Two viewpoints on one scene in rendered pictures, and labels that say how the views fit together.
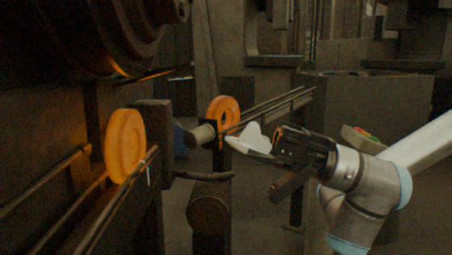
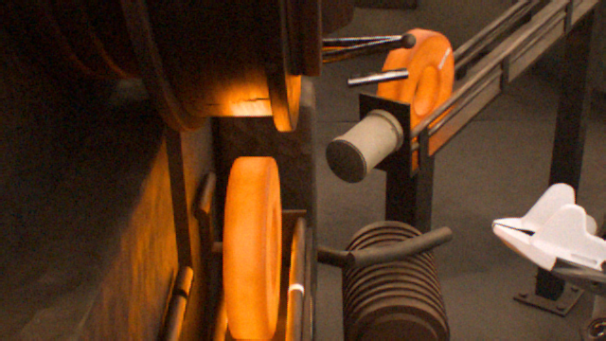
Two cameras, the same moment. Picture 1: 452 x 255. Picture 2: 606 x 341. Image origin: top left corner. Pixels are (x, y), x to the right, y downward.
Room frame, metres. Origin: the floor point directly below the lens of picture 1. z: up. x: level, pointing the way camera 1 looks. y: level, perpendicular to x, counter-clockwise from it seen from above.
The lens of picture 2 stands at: (0.01, 0.16, 1.13)
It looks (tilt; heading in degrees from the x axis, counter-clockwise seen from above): 27 degrees down; 0
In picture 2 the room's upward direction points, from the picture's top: 1 degrees counter-clockwise
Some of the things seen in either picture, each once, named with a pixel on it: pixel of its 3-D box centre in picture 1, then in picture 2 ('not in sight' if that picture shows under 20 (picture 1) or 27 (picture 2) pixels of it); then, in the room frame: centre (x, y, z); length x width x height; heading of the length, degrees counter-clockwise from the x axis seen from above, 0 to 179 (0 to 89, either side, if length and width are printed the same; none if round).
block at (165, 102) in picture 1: (152, 144); (267, 191); (0.85, 0.20, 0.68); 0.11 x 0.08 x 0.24; 88
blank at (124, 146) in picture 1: (127, 146); (255, 247); (0.64, 0.20, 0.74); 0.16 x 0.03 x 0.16; 176
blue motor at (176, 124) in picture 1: (167, 136); not in sight; (2.88, 0.52, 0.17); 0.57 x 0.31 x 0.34; 18
